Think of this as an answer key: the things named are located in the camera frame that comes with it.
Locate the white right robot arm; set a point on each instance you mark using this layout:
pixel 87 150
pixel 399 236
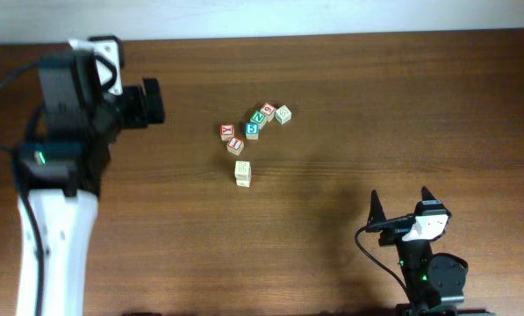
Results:
pixel 433 283

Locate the plain picture wooden block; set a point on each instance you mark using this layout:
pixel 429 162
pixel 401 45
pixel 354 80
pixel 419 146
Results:
pixel 243 183

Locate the red Y wooden block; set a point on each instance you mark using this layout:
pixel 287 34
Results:
pixel 226 132

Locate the red 6 wooden block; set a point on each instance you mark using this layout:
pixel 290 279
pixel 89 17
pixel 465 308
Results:
pixel 269 111

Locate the red I wooden block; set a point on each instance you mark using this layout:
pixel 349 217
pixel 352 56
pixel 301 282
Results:
pixel 235 145

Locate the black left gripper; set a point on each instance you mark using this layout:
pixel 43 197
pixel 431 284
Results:
pixel 139 116

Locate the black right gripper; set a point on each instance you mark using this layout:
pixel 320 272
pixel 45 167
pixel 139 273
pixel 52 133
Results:
pixel 396 222

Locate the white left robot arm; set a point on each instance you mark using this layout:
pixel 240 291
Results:
pixel 60 163

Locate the blue 5 wooden block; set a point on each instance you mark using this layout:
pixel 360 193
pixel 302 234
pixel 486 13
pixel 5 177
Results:
pixel 252 131

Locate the plain top wooden block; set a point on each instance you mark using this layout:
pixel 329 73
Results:
pixel 283 115

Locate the green N wooden block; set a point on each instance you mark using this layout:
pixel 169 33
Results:
pixel 259 118

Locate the blue T wooden block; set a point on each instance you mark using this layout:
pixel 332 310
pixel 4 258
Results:
pixel 242 170

